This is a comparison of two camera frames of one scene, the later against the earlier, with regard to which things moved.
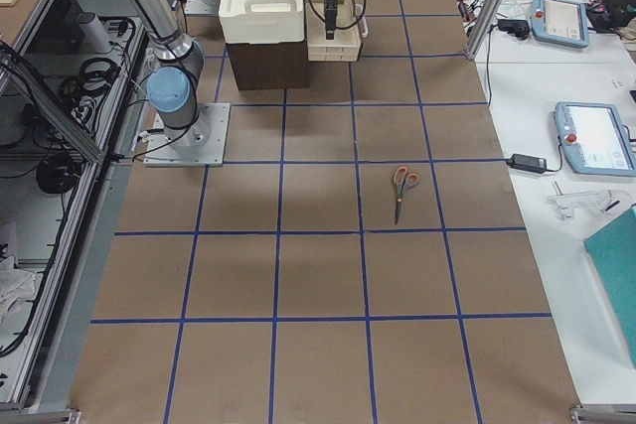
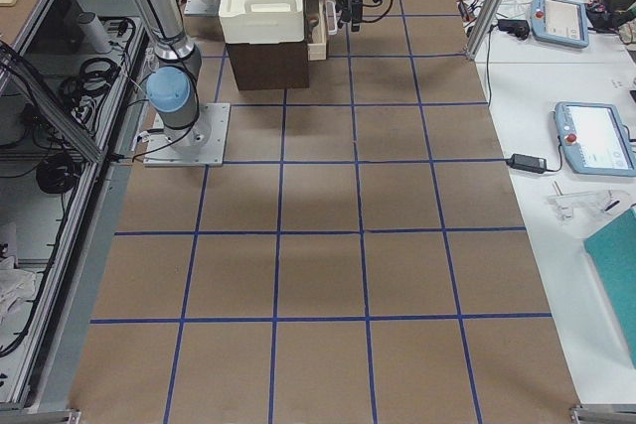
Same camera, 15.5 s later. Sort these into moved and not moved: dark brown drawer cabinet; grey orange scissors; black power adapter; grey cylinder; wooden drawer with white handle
Moved: grey orange scissors; wooden drawer with white handle
Not moved: black power adapter; grey cylinder; dark brown drawer cabinet
